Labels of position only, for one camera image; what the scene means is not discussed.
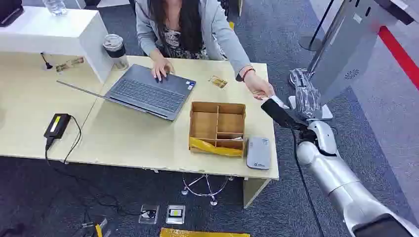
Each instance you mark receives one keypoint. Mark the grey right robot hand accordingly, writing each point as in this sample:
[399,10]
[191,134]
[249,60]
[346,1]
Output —
[281,115]

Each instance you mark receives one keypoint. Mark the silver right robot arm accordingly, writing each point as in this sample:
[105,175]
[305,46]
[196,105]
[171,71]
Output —
[340,183]

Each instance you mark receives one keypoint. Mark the plastic-wrapped grey object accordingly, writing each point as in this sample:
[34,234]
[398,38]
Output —
[304,93]

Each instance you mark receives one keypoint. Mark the person's left hand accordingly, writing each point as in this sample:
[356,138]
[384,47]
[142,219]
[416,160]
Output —
[258,85]

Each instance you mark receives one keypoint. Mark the person's hand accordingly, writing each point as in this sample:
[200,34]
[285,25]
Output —
[162,68]
[258,85]

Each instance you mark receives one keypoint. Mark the grey card reader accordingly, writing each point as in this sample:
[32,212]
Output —
[258,153]

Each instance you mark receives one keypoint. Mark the wooden compartment box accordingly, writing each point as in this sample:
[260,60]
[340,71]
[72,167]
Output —
[217,126]

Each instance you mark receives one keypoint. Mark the yellow card packet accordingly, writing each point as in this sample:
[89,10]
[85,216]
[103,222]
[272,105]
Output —
[212,148]

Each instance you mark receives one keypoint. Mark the black stanchion pole base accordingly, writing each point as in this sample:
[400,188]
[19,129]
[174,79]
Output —
[311,42]

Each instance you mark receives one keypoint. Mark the silver gate kiosk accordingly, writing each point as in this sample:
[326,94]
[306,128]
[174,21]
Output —
[347,49]

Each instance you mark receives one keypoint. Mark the chrome stool base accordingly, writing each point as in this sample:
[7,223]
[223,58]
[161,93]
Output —
[205,189]

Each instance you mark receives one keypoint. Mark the person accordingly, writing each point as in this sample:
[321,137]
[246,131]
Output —
[209,29]

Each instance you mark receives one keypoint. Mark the person's right hand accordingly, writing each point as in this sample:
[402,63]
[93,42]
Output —
[162,68]

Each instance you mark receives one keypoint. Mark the grey laptop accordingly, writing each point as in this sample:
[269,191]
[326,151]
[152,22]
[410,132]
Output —
[154,93]

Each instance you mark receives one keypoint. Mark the yellow packet on floor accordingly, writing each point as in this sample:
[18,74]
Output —
[203,233]

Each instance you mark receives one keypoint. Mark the floor socket plate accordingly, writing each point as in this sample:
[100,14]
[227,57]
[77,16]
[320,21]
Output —
[175,214]

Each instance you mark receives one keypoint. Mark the floor socket with plug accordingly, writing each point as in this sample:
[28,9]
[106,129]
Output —
[149,214]

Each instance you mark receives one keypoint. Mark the clear tumbler with lid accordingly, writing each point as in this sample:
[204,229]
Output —
[115,52]

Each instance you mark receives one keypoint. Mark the black power adapter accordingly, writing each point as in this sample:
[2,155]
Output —
[57,126]

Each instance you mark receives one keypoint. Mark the white desk shelf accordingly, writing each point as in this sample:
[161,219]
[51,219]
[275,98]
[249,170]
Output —
[59,32]

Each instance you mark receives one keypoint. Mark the small black desk microphone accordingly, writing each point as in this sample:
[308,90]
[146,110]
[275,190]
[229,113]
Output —
[46,62]

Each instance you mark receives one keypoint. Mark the clear water bottle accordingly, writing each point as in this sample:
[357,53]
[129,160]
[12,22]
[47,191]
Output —
[55,6]

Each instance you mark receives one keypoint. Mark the black device on shelf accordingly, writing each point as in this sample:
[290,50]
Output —
[9,11]

